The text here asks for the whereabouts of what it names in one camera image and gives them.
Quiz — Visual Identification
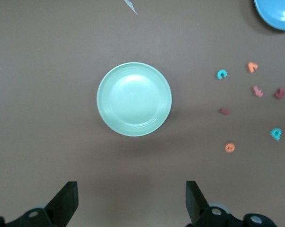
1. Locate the red foam letter t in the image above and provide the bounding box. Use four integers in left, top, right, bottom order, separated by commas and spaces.
252, 85, 264, 97

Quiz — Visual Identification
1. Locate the dark red foam letter k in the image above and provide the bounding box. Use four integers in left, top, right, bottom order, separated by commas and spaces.
273, 87, 285, 100

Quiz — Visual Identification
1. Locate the brown table cover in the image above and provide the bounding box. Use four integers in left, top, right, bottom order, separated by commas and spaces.
0, 0, 285, 227

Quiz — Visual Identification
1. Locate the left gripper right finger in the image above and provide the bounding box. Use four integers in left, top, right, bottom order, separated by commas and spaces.
185, 181, 279, 227

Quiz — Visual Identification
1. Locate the white paper scrap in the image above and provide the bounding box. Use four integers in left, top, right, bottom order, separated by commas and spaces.
123, 0, 139, 16

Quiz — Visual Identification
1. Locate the orange foam letter e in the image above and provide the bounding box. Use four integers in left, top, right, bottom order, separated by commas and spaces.
224, 141, 236, 154

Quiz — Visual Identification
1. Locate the teal foam letter c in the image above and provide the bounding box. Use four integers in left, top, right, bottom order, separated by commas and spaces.
216, 69, 228, 80

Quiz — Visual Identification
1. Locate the teal foam letter p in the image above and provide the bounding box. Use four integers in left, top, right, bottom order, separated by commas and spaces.
269, 127, 282, 142

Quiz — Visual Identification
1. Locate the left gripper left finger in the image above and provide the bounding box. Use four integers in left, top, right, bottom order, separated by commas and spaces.
0, 181, 79, 227

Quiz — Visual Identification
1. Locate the orange foam letter v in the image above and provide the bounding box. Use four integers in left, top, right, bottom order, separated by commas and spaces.
246, 61, 259, 73

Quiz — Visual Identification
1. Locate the green plate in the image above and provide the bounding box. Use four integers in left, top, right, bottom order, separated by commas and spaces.
96, 61, 173, 137

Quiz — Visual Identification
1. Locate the blue plate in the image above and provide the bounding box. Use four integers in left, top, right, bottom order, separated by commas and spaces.
253, 0, 285, 32

